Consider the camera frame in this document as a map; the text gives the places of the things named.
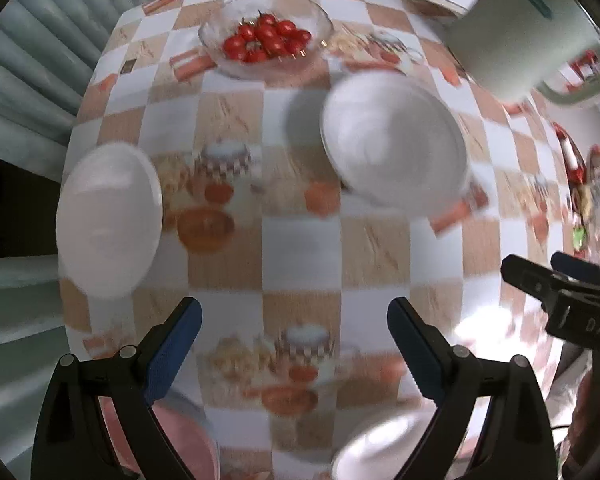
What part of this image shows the small white bowl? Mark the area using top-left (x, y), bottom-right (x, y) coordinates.
top-left (55, 142), bottom-right (164, 301)

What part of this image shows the checkered printed tablecloth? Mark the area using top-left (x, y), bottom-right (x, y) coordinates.
top-left (57, 0), bottom-right (581, 480)

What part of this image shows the bunch of cherry tomatoes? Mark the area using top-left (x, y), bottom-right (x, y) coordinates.
top-left (222, 12), bottom-right (312, 64)

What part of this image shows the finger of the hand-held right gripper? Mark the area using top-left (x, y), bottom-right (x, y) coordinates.
top-left (550, 251), bottom-right (600, 286)
top-left (500, 254), bottom-right (566, 311)

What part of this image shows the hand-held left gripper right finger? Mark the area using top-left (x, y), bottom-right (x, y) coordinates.
top-left (386, 296), bottom-right (563, 480)

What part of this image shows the pale green kettle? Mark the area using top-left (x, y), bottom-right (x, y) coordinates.
top-left (445, 0), bottom-right (600, 108)

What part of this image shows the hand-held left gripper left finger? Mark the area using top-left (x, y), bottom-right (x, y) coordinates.
top-left (30, 296), bottom-right (203, 480)

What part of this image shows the red tray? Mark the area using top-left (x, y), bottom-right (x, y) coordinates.
top-left (550, 120), bottom-right (600, 261)

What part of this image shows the pink plate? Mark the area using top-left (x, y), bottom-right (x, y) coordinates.
top-left (100, 390), bottom-right (221, 480)

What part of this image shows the pale ribbed panel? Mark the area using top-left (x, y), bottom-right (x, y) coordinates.
top-left (0, 0), bottom-right (173, 181)

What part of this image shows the clear glass bowl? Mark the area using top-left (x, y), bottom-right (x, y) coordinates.
top-left (198, 0), bottom-right (334, 80)

